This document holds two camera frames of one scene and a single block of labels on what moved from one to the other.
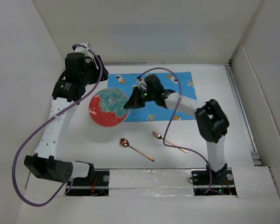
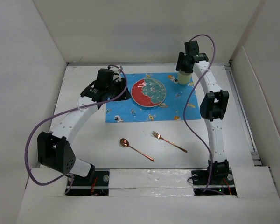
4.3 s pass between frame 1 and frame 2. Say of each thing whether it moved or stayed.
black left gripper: moved
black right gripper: moved
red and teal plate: moved
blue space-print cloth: moved
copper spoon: stayed
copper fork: stayed
